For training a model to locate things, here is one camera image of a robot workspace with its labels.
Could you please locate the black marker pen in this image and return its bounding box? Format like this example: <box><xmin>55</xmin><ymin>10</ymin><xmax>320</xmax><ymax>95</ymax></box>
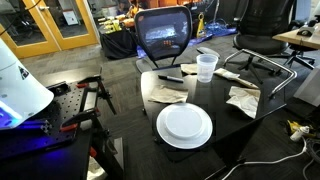
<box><xmin>157</xmin><ymin>74</ymin><xmax>185</xmax><ymax>84</ymax></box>

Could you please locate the clear plastic cup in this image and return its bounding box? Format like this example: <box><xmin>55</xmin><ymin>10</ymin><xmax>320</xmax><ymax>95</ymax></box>
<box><xmin>195</xmin><ymin>53</ymin><xmax>219</xmax><ymax>84</ymax></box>

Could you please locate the crumpled napkin left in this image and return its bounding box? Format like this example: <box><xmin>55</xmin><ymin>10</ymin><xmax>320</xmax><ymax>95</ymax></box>
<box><xmin>148</xmin><ymin>83</ymin><xmax>189</xmax><ymax>104</ymax></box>

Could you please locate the small brown paper napkin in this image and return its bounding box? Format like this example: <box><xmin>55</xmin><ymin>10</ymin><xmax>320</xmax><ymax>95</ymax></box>
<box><xmin>180</xmin><ymin>63</ymin><xmax>199</xmax><ymax>75</ymax></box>

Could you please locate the white plastic plate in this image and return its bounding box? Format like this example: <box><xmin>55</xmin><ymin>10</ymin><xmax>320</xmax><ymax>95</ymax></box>
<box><xmin>155</xmin><ymin>102</ymin><xmax>214</xmax><ymax>150</ymax></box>

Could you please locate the mesh back office chair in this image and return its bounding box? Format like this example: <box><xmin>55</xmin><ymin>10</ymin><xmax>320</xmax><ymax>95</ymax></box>
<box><xmin>134</xmin><ymin>5</ymin><xmax>221</xmax><ymax>74</ymax></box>

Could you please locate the long black bar clamp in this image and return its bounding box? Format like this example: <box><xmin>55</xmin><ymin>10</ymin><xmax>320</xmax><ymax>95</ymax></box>
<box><xmin>75</xmin><ymin>74</ymin><xmax>118</xmax><ymax>116</ymax></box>

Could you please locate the black draped table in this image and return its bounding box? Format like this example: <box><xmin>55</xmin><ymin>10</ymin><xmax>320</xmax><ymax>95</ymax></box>
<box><xmin>99</xmin><ymin>28</ymin><xmax>139</xmax><ymax>61</ymax></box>

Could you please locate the long twisted paper napkin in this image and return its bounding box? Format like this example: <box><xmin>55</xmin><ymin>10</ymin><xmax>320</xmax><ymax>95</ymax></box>
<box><xmin>213</xmin><ymin>67</ymin><xmax>260</xmax><ymax>90</ymax></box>

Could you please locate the yellow caution sign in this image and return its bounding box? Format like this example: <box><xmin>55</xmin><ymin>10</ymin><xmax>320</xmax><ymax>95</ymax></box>
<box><xmin>196</xmin><ymin>12</ymin><xmax>208</xmax><ymax>39</ymax></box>

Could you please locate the yellow items pile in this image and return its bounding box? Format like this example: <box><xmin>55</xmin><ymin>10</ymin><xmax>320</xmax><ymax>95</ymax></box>
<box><xmin>102</xmin><ymin>19</ymin><xmax>123</xmax><ymax>35</ymax></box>

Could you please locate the short black bar clamp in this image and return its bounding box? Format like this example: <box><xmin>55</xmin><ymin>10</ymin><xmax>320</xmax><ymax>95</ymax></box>
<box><xmin>59</xmin><ymin>107</ymin><xmax>102</xmax><ymax>133</ymax></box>

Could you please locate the crumpled large paper napkin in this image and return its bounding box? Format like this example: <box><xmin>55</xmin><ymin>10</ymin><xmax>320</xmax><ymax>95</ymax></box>
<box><xmin>225</xmin><ymin>85</ymin><xmax>262</xmax><ymax>120</ymax></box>

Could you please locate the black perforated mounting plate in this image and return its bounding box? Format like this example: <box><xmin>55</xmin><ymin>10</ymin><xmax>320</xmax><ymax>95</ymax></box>
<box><xmin>0</xmin><ymin>81</ymin><xmax>98</xmax><ymax>161</ymax></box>

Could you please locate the yellow framed glass door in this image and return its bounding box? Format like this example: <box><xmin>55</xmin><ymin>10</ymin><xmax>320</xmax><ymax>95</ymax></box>
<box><xmin>0</xmin><ymin>0</ymin><xmax>61</xmax><ymax>60</ymax></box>
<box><xmin>22</xmin><ymin>0</ymin><xmax>100</xmax><ymax>52</ymax></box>

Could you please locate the paper sign on door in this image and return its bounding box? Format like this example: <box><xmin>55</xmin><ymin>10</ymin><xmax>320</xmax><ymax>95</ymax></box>
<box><xmin>62</xmin><ymin>9</ymin><xmax>80</xmax><ymax>27</ymax></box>

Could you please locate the black padded office chair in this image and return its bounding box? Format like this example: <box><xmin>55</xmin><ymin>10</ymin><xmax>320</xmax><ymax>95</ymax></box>
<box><xmin>223</xmin><ymin>0</ymin><xmax>316</xmax><ymax>84</ymax></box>

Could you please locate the black robot stand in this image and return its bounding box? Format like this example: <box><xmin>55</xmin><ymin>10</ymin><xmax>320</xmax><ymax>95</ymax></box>
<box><xmin>0</xmin><ymin>109</ymin><xmax>125</xmax><ymax>180</ymax></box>

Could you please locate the white power plug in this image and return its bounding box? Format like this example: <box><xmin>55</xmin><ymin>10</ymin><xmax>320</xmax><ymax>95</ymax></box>
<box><xmin>289</xmin><ymin>125</ymin><xmax>311</xmax><ymax>143</ymax></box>

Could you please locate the wooden desk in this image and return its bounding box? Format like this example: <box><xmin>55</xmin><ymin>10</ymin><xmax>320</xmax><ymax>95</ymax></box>
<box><xmin>272</xmin><ymin>23</ymin><xmax>320</xmax><ymax>50</ymax></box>

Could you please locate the grey cabinet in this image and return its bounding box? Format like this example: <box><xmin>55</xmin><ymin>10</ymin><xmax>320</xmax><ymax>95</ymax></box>
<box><xmin>293</xmin><ymin>64</ymin><xmax>320</xmax><ymax>108</ymax></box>

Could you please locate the black device on desk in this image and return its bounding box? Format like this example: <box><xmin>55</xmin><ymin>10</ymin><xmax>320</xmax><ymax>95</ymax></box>
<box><xmin>296</xmin><ymin>25</ymin><xmax>316</xmax><ymax>38</ymax></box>

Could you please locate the chrome tube frame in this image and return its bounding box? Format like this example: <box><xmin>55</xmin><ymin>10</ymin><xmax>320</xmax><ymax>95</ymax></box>
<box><xmin>223</xmin><ymin>48</ymin><xmax>298</xmax><ymax>99</ymax></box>

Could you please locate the white power cable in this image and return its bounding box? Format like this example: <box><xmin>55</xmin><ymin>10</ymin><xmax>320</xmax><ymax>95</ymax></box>
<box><xmin>219</xmin><ymin>136</ymin><xmax>308</xmax><ymax>180</ymax></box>

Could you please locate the thin black hanging cable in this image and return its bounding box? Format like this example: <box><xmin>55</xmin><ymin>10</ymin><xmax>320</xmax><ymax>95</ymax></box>
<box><xmin>0</xmin><ymin>0</ymin><xmax>43</xmax><ymax>37</ymax></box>

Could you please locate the grey cable bundle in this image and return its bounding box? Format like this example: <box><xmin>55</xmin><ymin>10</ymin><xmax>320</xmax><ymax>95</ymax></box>
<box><xmin>301</xmin><ymin>138</ymin><xmax>320</xmax><ymax>180</ymax></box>

